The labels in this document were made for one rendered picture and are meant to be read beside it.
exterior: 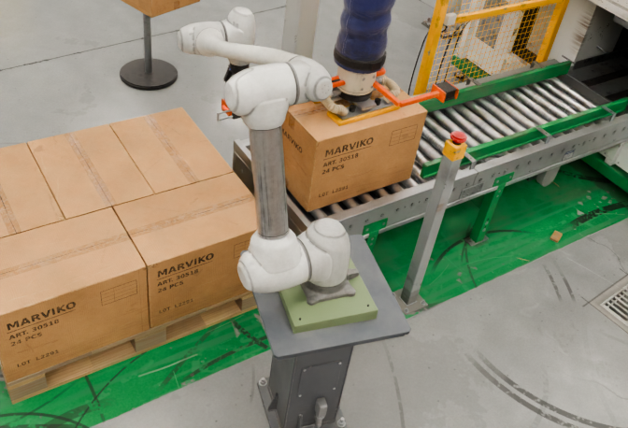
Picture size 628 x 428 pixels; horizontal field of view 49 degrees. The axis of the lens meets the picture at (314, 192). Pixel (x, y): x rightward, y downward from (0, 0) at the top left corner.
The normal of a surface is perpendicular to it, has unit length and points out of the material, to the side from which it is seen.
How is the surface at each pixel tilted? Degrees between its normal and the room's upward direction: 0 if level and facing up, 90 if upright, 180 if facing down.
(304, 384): 90
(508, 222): 0
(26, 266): 0
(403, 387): 0
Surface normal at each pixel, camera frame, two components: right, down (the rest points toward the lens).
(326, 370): 0.30, 0.64
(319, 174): 0.52, 0.59
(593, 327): 0.12, -0.76
